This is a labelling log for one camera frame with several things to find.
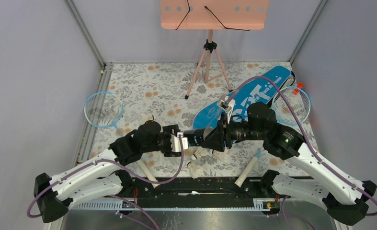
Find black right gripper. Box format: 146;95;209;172
201;111;266;152

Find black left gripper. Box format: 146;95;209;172
142;126;182;156

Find white shuttlecock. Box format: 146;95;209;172
191;148;209;161
141;114;154;123
187;161;204;179
210;149;229;161

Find black shuttlecock tube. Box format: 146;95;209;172
183;127;213;147

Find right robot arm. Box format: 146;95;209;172
194;103;377;226

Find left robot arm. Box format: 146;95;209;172
27;121;189;223

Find blue badminton racket left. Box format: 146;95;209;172
84;91;132;144

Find blue badminton racket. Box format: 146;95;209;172
84;91;132;144
234;86;312;188

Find blue badminton racket right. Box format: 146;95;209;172
234;86;312;188

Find blue racket cover bag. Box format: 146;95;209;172
192;66;292;129

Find floral patterned mat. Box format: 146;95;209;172
83;62;308;178

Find pink music stand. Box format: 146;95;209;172
160;0;269;99

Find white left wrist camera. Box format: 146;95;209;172
171;132;189;152

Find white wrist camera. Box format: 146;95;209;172
217;95;235;124
171;132;189;152

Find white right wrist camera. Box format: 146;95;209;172
217;95;235;124

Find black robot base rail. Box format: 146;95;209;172
118;177;281;209

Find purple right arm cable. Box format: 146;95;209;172
226;75;377;230

